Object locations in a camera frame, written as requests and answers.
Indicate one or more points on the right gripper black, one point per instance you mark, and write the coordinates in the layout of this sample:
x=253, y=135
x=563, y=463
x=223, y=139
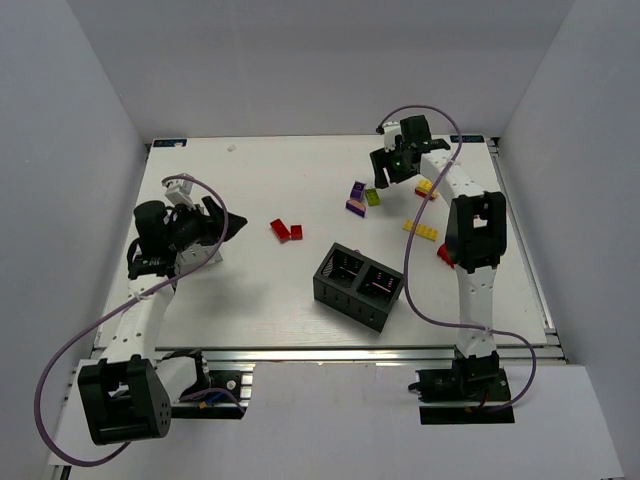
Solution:
x=388, y=163

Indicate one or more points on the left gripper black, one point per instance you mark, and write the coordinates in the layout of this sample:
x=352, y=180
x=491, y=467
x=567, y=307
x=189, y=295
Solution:
x=210, y=223

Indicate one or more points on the green lego brick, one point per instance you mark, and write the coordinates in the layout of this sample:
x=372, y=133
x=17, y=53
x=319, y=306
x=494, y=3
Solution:
x=372, y=197

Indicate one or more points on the yellow red lego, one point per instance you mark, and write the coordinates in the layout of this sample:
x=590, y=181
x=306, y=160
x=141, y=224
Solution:
x=424, y=187

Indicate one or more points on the long red lego brick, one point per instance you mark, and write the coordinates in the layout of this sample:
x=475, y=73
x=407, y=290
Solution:
x=280, y=230

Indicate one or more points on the small red lego brick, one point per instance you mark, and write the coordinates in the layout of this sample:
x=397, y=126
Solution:
x=296, y=232

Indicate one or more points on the red round-stud lego brick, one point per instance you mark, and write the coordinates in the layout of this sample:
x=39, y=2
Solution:
x=442, y=253

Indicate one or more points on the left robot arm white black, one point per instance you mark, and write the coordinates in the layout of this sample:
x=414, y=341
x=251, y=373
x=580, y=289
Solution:
x=128, y=395

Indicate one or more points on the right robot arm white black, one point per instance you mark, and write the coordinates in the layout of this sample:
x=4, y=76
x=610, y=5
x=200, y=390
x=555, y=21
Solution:
x=475, y=241

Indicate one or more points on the purple lego upright piece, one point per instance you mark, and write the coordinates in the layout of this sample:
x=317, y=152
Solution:
x=358, y=191

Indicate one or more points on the purple pink lego slope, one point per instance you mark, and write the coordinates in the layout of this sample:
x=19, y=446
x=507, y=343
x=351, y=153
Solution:
x=356, y=207

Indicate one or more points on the white two-compartment container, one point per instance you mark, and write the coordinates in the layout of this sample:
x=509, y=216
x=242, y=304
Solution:
x=200, y=257

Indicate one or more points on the flat yellow lego plate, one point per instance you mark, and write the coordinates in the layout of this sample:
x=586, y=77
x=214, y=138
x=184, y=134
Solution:
x=422, y=231

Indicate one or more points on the right blue table label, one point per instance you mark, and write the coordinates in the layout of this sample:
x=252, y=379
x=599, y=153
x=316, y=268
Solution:
x=467, y=139

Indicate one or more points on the blue table label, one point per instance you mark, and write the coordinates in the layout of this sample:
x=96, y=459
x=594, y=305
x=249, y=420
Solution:
x=467, y=139
x=169, y=143

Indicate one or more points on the left blue table label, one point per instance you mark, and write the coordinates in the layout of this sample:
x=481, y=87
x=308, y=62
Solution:
x=169, y=143

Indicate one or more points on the black two-compartment container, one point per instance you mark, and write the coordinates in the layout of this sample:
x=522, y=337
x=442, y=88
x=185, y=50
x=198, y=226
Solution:
x=357, y=286

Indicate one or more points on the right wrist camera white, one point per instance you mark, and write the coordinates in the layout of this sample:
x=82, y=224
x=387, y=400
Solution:
x=389, y=131

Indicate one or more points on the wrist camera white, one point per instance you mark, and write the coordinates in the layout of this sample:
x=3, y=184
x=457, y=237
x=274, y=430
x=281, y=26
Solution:
x=389, y=131
x=177, y=191

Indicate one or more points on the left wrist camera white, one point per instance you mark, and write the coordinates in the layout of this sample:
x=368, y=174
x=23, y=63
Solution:
x=177, y=191

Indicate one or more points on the aluminium front rail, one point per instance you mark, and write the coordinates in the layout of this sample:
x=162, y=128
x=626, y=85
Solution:
x=510, y=353

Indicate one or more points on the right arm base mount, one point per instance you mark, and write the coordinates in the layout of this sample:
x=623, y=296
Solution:
x=447, y=400

